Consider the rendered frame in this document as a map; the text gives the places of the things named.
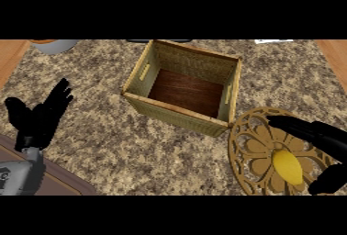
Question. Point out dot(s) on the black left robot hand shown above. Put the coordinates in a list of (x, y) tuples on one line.
[(42, 116)]

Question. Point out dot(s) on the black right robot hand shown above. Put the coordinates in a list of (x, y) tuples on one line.
[(322, 134)]

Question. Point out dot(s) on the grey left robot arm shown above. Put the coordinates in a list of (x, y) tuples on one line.
[(20, 173)]

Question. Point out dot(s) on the yellow lemon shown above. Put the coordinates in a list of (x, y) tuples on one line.
[(287, 166)]

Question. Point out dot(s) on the round gold cutout placemat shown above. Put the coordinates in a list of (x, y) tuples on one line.
[(258, 153)]

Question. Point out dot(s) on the square wicker basket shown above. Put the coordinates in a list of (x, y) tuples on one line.
[(184, 88)]

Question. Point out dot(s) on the brown wooden board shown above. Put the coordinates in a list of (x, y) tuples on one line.
[(54, 180)]

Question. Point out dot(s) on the grey pot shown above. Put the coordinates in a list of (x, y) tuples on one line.
[(54, 45)]

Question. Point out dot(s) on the white flat object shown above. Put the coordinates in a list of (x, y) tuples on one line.
[(274, 41)]

